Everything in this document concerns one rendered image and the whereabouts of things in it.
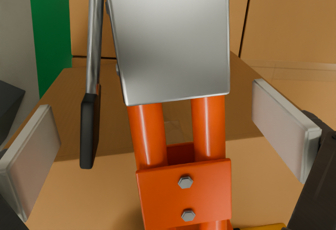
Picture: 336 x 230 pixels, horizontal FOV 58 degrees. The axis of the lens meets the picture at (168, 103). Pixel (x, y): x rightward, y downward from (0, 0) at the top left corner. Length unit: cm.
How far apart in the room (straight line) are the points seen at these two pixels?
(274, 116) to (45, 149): 13
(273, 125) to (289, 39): 63
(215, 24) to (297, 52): 66
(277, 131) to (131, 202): 26
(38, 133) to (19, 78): 123
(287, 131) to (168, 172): 8
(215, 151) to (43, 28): 116
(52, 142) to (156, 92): 7
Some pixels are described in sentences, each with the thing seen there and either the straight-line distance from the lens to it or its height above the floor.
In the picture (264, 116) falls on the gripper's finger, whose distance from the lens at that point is 19.
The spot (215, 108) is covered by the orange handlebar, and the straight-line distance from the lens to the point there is 18.
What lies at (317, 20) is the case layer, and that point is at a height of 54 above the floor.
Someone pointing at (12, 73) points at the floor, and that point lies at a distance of 140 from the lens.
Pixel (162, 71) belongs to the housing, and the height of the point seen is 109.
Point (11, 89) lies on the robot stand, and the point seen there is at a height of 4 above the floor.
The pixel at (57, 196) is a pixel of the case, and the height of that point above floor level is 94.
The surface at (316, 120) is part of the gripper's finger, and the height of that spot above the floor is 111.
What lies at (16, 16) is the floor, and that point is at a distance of 134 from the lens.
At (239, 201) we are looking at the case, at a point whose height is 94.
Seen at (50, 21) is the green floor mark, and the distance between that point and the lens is 130.
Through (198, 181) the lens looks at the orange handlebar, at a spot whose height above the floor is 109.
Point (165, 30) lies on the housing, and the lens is 16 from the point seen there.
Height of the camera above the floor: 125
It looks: 66 degrees down
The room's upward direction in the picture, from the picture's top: 167 degrees clockwise
